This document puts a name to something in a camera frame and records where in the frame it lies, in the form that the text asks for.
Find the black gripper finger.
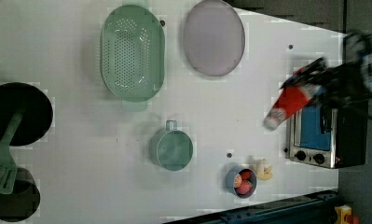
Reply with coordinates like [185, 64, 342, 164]
[280, 57, 326, 90]

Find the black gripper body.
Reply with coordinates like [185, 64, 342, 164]
[320, 63, 371, 107]

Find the red ketchup bottle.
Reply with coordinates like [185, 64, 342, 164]
[263, 85, 320, 131]

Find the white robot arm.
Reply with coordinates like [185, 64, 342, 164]
[282, 31, 372, 107]

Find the grey round plate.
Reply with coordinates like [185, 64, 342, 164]
[183, 0, 245, 76]

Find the peeled banana toy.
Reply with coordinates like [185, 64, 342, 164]
[254, 159, 273, 181]

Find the yellow and red toy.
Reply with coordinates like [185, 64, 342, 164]
[335, 205, 360, 224]

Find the blue bowl with fruit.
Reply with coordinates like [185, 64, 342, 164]
[226, 165, 257, 199]

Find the green mug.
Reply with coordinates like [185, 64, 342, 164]
[148, 120, 194, 172]

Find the green perforated colander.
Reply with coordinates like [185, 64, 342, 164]
[100, 4, 165, 112]

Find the green spatula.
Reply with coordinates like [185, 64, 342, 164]
[0, 112, 22, 194]

